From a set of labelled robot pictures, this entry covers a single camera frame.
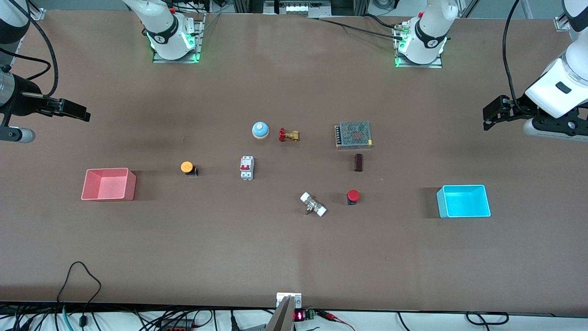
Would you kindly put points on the aluminium corner bracket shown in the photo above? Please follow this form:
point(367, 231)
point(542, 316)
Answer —
point(36, 14)
point(562, 23)

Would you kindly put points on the silver camera mount plate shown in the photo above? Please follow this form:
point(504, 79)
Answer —
point(281, 296)

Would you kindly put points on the red digit display module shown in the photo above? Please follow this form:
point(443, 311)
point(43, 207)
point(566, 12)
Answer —
point(299, 316)

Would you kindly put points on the red push button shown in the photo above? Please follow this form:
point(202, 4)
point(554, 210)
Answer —
point(353, 195)

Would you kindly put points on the blue round bell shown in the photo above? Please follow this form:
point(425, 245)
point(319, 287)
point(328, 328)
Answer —
point(260, 130)

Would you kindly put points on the dark brown block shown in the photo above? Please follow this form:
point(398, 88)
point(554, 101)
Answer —
point(358, 162)

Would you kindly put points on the aluminium frame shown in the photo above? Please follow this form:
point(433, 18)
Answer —
point(303, 8)

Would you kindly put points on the white circuit breaker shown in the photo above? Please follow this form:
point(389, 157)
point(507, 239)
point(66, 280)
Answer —
point(246, 168)

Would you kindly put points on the pink plastic box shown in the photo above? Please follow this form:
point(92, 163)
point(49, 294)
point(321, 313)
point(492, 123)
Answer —
point(108, 188)

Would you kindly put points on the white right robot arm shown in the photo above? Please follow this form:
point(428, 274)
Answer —
point(165, 27)

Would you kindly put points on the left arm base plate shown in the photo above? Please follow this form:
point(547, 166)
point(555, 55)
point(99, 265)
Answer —
point(420, 65)

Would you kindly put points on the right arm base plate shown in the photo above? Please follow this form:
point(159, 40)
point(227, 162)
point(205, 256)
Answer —
point(196, 43)

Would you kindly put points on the white capped valve fitting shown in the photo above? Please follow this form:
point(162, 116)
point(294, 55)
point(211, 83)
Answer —
point(313, 204)

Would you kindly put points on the grey camera mount bar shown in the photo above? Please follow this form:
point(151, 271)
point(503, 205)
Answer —
point(281, 319)

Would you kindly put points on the cyan plastic box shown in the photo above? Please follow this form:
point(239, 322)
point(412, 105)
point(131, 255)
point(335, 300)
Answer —
point(464, 204)

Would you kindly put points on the metal mesh power supply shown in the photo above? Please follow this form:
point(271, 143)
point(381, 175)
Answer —
point(353, 134)

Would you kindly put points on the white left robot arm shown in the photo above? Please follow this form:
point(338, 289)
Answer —
point(429, 32)

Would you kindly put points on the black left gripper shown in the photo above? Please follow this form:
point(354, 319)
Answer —
point(518, 109)

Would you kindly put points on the yellow push button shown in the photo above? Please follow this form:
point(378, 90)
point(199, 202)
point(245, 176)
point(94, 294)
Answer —
point(186, 166)

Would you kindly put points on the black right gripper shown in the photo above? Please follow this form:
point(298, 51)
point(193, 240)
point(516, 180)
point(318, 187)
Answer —
point(24, 95)

